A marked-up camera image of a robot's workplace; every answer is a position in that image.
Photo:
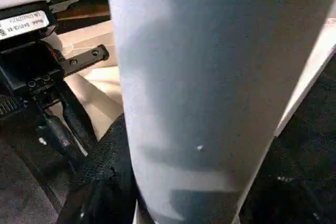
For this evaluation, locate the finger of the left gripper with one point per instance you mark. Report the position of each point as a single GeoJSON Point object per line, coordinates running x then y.
{"type": "Point", "coordinates": [60, 140]}
{"type": "Point", "coordinates": [78, 119]}

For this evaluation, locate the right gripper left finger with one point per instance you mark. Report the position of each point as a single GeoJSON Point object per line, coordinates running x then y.
{"type": "Point", "coordinates": [113, 176]}

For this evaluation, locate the black work mat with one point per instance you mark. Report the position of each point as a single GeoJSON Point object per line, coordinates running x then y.
{"type": "Point", "coordinates": [23, 182]}

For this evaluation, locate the white plastic table leg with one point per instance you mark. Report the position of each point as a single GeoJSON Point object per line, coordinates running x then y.
{"type": "Point", "coordinates": [210, 77]}

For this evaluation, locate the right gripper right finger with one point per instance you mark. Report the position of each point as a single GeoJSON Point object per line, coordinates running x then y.
{"type": "Point", "coordinates": [294, 187]}

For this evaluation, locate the white plastic table top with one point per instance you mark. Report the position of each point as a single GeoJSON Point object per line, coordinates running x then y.
{"type": "Point", "coordinates": [86, 82]}

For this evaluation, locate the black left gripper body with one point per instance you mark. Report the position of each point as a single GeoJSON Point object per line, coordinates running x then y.
{"type": "Point", "coordinates": [23, 58]}

